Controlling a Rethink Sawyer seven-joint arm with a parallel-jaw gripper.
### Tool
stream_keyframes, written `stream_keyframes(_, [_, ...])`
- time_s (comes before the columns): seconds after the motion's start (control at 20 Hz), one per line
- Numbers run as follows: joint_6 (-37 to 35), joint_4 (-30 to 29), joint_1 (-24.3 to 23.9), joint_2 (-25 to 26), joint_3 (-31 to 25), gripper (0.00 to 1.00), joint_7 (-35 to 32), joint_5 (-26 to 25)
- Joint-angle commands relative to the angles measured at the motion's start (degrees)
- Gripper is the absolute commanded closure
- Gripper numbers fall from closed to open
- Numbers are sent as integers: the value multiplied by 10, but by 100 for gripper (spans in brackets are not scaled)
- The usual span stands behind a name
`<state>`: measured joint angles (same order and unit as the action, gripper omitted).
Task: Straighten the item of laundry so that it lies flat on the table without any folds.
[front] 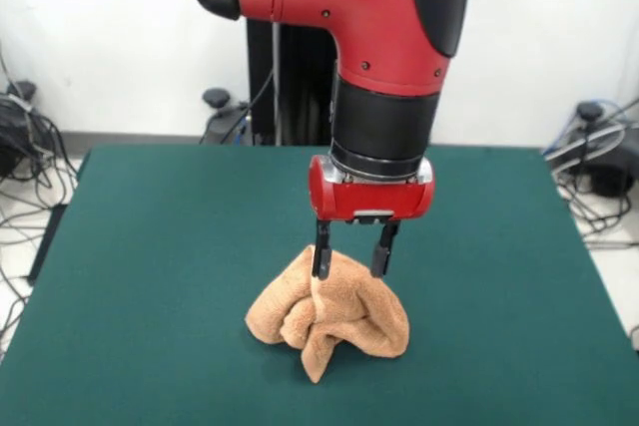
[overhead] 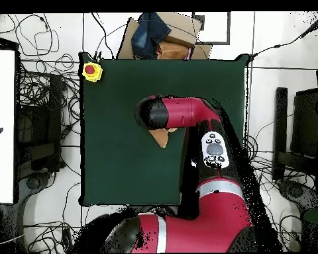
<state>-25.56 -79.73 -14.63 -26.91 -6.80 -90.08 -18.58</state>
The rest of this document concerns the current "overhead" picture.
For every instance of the tan terry towel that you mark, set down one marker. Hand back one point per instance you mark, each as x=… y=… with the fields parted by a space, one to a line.
x=161 y=137

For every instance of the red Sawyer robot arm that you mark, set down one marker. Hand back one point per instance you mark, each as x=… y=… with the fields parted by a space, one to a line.
x=180 y=111

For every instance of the dark green table cloth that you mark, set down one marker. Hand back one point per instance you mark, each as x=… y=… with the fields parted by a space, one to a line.
x=122 y=105

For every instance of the folded tan towel in box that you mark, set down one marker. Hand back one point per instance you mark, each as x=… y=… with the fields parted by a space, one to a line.
x=172 y=50

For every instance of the yellow emergency stop button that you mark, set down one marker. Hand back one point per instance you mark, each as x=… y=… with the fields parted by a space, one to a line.
x=90 y=69

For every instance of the blue denim jeans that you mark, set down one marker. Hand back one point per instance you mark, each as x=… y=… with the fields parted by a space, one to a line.
x=148 y=34

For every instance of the black equipment stand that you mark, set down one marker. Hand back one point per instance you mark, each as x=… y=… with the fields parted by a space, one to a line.
x=281 y=119
x=54 y=105

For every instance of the brown cardboard box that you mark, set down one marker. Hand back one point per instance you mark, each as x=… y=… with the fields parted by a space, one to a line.
x=180 y=29

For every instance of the grey stand leg with knob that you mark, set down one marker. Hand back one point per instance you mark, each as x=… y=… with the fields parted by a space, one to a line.
x=291 y=189
x=33 y=182

